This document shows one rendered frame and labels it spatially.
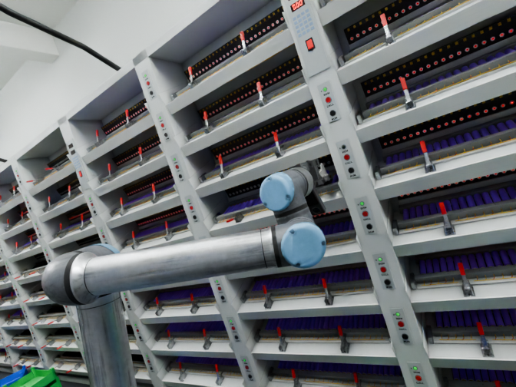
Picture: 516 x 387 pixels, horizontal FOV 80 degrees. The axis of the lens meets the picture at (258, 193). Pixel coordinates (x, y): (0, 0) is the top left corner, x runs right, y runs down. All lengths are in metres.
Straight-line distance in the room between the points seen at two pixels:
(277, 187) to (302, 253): 0.19
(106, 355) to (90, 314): 0.12
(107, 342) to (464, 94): 1.12
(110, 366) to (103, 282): 0.30
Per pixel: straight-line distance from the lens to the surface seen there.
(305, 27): 1.08
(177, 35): 1.38
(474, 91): 0.99
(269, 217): 1.16
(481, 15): 1.02
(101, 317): 0.95
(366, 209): 1.02
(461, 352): 1.22
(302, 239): 0.62
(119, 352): 0.99
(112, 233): 1.89
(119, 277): 0.73
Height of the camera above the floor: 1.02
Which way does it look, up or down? 2 degrees down
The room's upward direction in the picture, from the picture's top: 19 degrees counter-clockwise
